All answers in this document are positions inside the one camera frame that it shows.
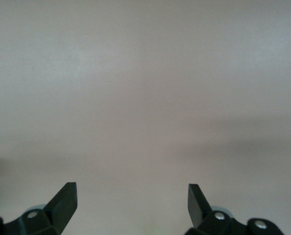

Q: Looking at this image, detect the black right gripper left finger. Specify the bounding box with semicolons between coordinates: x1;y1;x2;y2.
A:
0;182;78;235

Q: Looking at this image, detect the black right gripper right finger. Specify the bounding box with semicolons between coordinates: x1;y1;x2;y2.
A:
184;184;284;235

